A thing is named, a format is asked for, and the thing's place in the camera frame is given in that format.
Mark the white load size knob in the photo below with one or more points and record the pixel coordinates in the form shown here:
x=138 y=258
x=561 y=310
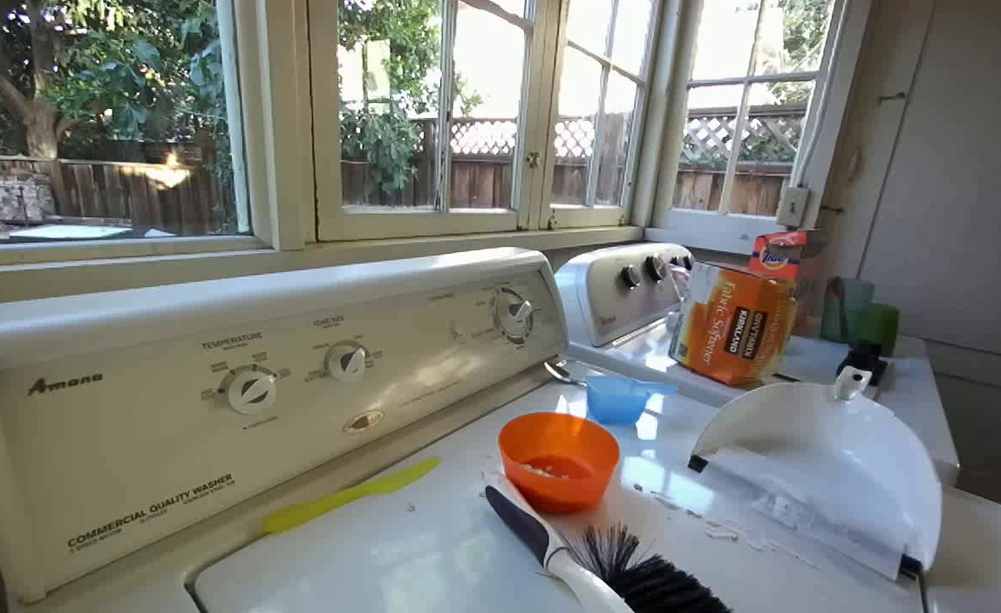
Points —
x=347 y=363

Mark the large white timer knob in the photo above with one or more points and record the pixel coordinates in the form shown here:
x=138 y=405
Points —
x=513 y=314

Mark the white Amana washing machine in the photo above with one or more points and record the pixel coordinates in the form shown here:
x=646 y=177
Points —
x=434 y=547

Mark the white temperature knob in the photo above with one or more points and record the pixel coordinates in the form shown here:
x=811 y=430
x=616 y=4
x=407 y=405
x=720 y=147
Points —
x=249 y=389

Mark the white dryer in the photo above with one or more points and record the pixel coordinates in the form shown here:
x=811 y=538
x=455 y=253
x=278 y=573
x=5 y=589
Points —
x=597 y=297

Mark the blue measuring cup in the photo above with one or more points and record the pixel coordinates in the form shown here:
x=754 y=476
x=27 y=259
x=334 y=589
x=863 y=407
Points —
x=616 y=397

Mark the orange plastic bowl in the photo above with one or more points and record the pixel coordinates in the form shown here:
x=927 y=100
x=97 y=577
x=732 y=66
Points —
x=555 y=461

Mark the orange detergent box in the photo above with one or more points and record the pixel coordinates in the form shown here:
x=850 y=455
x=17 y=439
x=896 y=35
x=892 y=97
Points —
x=741 y=325

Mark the yellow-green plastic spatula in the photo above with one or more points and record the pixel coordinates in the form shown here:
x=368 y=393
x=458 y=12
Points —
x=341 y=497

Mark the teal plastic container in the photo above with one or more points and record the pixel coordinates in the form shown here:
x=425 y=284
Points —
x=839 y=307

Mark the white dustpan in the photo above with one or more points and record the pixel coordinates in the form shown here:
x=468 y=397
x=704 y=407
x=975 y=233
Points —
x=830 y=465

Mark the green plastic cup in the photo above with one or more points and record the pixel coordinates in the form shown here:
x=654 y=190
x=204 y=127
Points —
x=881 y=329

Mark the wooden garden fence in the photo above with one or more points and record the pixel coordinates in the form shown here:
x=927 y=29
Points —
x=103 y=194

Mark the white wall outlet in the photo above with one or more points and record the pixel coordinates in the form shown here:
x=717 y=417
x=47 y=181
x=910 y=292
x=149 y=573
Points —
x=795 y=206

